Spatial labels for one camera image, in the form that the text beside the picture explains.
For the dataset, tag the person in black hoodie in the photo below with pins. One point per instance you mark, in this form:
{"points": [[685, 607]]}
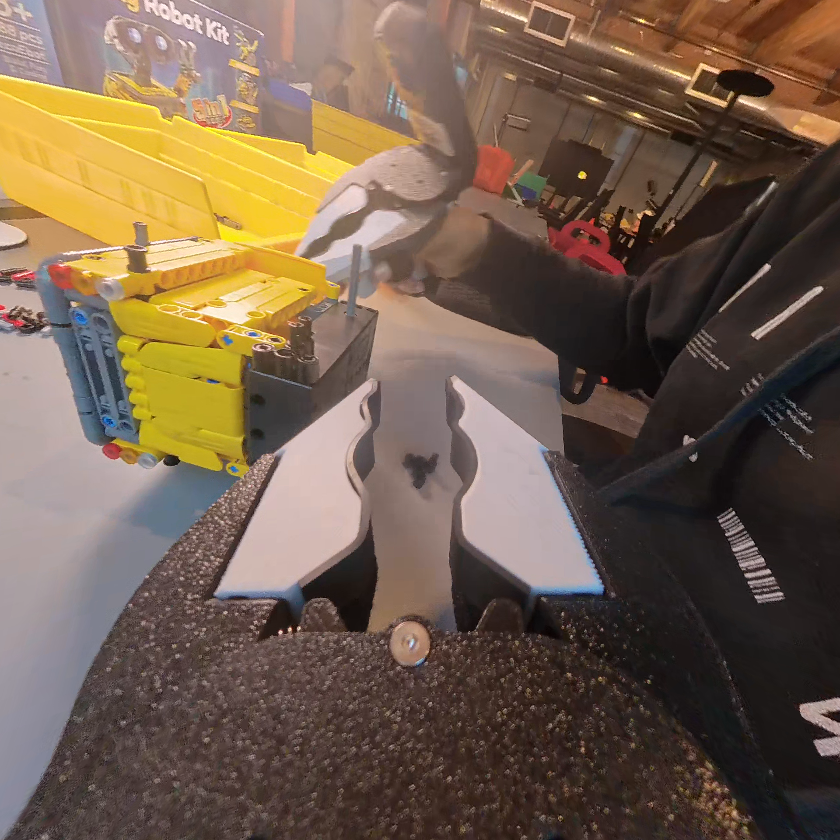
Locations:
{"points": [[748, 394]]}

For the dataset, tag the small red black parts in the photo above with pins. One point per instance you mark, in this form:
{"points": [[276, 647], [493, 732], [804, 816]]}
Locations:
{"points": [[20, 315]]}

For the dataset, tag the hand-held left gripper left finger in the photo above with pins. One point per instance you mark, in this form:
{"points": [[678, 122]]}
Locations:
{"points": [[302, 512]]}

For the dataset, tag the person's right hand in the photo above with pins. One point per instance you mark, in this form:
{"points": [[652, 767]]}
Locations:
{"points": [[466, 256]]}

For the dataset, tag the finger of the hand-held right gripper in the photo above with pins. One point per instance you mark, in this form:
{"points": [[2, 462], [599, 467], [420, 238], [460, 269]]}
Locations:
{"points": [[400, 243], [344, 221]]}

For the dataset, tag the black round-top stand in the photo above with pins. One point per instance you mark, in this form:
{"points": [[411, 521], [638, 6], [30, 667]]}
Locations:
{"points": [[746, 83]]}

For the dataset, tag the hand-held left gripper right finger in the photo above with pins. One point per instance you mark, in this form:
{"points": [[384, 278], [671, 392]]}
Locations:
{"points": [[525, 512]]}

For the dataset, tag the yellow toy block robot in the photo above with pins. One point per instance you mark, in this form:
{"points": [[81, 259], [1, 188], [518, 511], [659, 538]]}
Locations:
{"points": [[184, 355]]}

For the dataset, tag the blue printed cardboard box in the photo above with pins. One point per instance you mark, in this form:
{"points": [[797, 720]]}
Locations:
{"points": [[158, 59]]}

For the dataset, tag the grey desk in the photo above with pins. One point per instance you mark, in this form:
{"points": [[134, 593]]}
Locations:
{"points": [[79, 551]]}

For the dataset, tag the person's right forearm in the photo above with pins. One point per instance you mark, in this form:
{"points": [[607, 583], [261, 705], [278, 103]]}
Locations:
{"points": [[578, 309]]}

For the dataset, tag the red container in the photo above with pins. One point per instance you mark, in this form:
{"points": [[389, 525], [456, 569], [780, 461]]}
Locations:
{"points": [[494, 171]]}

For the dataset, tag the small black connector pin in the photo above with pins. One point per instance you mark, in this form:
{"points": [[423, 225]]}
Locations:
{"points": [[420, 470]]}

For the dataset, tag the grey metal axle rod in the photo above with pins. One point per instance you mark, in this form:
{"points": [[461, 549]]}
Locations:
{"points": [[352, 282]]}

